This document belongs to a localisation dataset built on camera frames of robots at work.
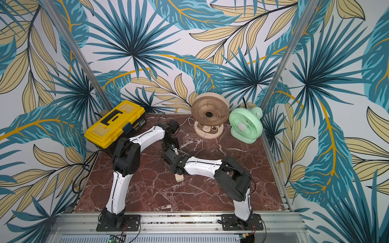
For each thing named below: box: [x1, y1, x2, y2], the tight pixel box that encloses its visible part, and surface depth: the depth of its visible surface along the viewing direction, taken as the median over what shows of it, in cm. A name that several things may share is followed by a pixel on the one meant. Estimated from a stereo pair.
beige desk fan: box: [190, 92, 230, 140], surface depth 94 cm
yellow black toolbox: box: [84, 100, 147, 150], surface depth 94 cm
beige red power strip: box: [174, 173, 185, 183], surface depth 87 cm
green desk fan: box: [228, 106, 264, 145], surface depth 88 cm
